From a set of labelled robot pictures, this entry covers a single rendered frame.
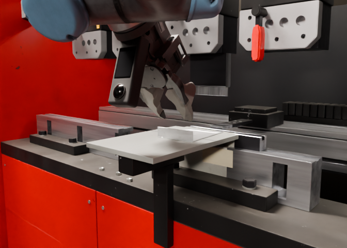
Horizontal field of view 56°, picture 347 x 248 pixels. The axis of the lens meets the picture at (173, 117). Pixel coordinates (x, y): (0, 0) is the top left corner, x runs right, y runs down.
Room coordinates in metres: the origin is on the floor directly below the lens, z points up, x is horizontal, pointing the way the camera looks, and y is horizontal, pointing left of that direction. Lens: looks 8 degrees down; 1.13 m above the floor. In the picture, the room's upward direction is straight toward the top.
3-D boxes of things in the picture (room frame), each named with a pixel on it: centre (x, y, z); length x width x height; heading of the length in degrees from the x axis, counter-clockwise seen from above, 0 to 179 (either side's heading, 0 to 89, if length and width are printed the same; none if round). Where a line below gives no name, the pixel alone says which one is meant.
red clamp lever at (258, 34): (0.61, -0.16, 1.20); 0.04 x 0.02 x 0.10; 139
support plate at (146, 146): (0.65, 0.01, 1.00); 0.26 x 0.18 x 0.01; 139
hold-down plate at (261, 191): (0.70, -0.08, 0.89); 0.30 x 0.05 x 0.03; 49
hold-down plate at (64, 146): (1.12, 0.41, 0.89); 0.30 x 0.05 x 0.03; 49
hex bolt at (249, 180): (0.63, -0.15, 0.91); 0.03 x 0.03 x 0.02
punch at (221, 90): (0.77, -0.08, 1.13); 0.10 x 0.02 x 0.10; 49
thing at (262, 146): (0.74, -0.11, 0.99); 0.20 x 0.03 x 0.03; 49
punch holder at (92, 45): (1.04, 0.24, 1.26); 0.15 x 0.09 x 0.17; 49
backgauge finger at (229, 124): (0.88, -0.19, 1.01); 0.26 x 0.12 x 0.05; 139
